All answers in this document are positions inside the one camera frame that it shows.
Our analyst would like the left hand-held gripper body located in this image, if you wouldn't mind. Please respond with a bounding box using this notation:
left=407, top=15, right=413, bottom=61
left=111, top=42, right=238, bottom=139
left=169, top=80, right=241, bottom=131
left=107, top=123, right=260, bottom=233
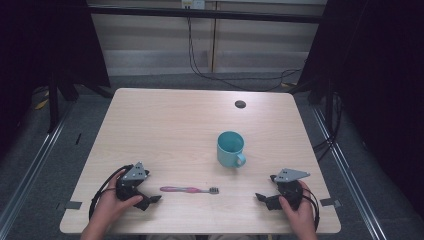
left=115, top=161, right=151, bottom=202

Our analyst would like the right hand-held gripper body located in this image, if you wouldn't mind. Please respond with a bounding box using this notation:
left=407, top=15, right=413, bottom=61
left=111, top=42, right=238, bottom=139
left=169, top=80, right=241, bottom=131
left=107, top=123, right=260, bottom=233
left=270, top=168, right=311, bottom=211

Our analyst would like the pink toothbrush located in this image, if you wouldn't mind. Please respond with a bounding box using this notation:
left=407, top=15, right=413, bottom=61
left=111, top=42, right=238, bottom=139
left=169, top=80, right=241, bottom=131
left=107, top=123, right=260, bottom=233
left=159, top=185, right=220, bottom=195

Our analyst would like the teal mug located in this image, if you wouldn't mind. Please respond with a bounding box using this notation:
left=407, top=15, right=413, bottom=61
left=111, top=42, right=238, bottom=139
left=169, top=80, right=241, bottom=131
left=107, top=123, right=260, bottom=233
left=216, top=130, right=248, bottom=169

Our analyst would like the person's right hand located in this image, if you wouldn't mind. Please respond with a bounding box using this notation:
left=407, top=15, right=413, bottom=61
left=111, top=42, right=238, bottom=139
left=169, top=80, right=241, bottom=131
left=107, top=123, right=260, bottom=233
left=279, top=180, right=318, bottom=232

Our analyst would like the person's left hand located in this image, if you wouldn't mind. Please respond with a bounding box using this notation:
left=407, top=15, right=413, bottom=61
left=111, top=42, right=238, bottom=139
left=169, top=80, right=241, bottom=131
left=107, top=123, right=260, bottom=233
left=87, top=169, right=144, bottom=231

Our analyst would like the grey tape piece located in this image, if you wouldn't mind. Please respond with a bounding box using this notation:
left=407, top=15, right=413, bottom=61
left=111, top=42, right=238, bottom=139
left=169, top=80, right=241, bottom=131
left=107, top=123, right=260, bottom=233
left=64, top=200, right=83, bottom=211
left=319, top=197, right=342, bottom=209

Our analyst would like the black metal stand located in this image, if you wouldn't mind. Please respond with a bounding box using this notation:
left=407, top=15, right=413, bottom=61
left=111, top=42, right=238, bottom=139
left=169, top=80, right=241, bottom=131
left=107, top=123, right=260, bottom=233
left=47, top=74, right=60, bottom=134
left=323, top=79, right=335, bottom=135

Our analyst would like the yellow floor object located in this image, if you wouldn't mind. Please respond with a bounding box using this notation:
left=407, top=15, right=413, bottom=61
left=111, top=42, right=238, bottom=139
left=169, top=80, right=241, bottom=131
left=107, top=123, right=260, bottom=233
left=33, top=98, right=50, bottom=111

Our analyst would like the dark curtain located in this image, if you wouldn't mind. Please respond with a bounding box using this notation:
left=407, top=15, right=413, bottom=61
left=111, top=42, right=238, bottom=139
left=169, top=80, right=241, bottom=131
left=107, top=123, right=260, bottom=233
left=0, top=0, right=112, bottom=159
left=297, top=0, right=424, bottom=219

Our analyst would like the black horizontal bar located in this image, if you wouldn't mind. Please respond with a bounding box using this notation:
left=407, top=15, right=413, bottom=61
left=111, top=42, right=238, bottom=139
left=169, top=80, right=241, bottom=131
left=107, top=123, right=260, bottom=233
left=87, top=5, right=324, bottom=25

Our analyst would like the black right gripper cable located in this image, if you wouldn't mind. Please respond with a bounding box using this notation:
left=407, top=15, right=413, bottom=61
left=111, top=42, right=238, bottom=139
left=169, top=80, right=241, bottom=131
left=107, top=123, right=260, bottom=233
left=301, top=186, right=321, bottom=232

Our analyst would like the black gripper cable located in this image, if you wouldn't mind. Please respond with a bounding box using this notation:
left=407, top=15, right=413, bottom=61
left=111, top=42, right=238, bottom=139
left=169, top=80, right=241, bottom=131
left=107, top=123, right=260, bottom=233
left=301, top=186, right=321, bottom=232
left=88, top=164, right=134, bottom=221

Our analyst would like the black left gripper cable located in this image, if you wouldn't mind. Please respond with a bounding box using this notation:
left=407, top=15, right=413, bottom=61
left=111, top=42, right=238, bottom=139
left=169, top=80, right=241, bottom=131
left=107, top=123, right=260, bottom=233
left=88, top=164, right=134, bottom=221

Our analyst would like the bundle of black cables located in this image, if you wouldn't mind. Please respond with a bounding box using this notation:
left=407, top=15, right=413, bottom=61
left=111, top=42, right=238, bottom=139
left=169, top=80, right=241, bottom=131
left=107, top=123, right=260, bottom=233
left=312, top=92, right=345, bottom=163

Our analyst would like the metal floor rail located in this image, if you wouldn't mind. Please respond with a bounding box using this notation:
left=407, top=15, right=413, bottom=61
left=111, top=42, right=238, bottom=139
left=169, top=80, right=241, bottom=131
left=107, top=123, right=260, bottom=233
left=310, top=105, right=388, bottom=240
left=0, top=99, right=77, bottom=232

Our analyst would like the long black floor cable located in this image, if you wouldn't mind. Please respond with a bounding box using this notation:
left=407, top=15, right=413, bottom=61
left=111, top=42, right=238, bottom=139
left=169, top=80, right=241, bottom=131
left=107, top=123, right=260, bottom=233
left=185, top=16, right=304, bottom=93

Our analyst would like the wooden wall strip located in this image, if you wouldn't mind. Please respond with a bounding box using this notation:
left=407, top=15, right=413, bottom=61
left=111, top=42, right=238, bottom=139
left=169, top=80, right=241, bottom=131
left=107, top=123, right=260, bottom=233
left=207, top=1, right=218, bottom=74

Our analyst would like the white wall outlet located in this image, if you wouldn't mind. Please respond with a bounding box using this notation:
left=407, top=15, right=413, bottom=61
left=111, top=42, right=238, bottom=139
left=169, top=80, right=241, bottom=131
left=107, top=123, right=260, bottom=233
left=180, top=0, right=206, bottom=10

